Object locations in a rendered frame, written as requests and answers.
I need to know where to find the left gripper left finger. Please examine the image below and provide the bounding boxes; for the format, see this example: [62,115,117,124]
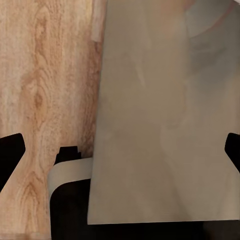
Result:
[0,133,26,192]

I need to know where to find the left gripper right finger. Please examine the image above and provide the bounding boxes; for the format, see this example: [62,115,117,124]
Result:
[224,133,240,172]

